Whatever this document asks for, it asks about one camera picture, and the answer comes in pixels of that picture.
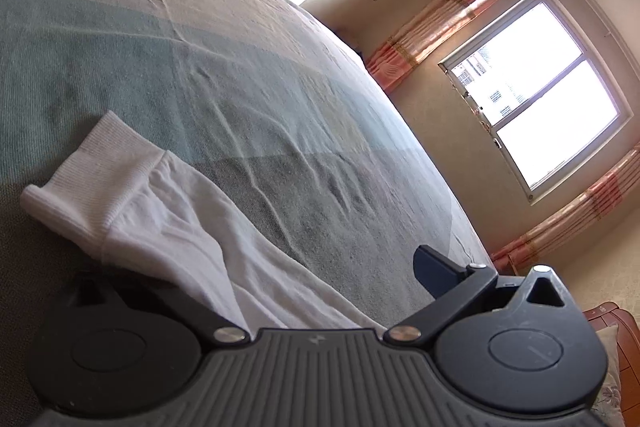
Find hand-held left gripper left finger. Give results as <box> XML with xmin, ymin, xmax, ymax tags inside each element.
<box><xmin>70</xmin><ymin>276</ymin><xmax>249</xmax><ymax>348</ymax></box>

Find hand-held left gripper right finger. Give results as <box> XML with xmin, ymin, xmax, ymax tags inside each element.
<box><xmin>385</xmin><ymin>245</ymin><xmax>571</xmax><ymax>348</ymax></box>

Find white printed sweatshirt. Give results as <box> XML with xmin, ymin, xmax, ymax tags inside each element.
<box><xmin>20</xmin><ymin>111</ymin><xmax>388</xmax><ymax>333</ymax></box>

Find orange striped curtain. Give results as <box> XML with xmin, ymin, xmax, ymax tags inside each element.
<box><xmin>365</xmin><ymin>0</ymin><xmax>551</xmax><ymax>92</ymax></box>
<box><xmin>490</xmin><ymin>147</ymin><xmax>640</xmax><ymax>273</ymax></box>

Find wooden bed headboard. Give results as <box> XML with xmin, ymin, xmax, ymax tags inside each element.
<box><xmin>582</xmin><ymin>301</ymin><xmax>640</xmax><ymax>427</ymax></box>

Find large patchwork pillow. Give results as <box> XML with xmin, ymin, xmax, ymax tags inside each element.
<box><xmin>597</xmin><ymin>324</ymin><xmax>626</xmax><ymax>427</ymax></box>

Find window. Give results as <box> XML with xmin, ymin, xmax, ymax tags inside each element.
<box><xmin>439</xmin><ymin>0</ymin><xmax>636</xmax><ymax>205</ymax></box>

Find bed with patchwork sheet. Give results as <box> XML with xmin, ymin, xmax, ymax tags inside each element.
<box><xmin>0</xmin><ymin>0</ymin><xmax>493</xmax><ymax>427</ymax></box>

